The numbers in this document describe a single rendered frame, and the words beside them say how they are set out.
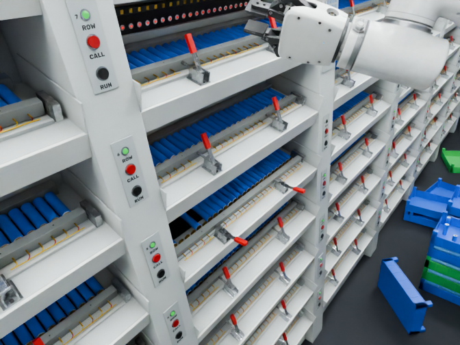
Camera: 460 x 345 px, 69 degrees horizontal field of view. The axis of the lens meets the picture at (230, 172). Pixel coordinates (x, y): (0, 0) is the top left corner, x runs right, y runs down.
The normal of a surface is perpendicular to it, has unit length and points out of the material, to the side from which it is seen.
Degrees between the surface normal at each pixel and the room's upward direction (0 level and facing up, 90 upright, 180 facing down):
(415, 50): 66
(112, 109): 90
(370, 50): 85
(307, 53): 117
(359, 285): 0
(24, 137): 18
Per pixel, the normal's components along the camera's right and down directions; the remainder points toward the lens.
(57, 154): 0.74, 0.51
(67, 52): 0.75, 0.26
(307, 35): -0.36, 0.82
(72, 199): 0.13, -0.74
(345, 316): -0.11, -0.86
